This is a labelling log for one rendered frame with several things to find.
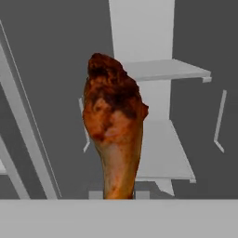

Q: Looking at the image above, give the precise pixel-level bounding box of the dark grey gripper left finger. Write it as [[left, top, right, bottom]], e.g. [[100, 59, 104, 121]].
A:
[[87, 181, 106, 200]]

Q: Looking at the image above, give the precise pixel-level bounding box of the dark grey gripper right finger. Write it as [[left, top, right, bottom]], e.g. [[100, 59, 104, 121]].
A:
[[133, 181, 156, 200]]

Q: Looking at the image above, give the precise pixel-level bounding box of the brown roasted chicken drumstick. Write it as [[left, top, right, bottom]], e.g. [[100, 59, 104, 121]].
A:
[[81, 52, 150, 200]]

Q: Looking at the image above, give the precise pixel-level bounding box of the white fridge shelf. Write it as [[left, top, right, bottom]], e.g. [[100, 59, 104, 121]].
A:
[[135, 118, 197, 197], [122, 58, 213, 84]]

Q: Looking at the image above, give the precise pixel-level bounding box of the dark grey fridge door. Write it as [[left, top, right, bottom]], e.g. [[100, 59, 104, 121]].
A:
[[0, 0, 116, 200], [168, 0, 238, 200]]

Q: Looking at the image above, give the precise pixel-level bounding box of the white fridge interior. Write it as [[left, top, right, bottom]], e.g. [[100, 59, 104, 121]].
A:
[[108, 0, 177, 197]]

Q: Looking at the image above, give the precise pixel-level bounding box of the light grey door handle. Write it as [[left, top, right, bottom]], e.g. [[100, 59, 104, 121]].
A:
[[77, 97, 92, 154], [213, 89, 228, 154]]

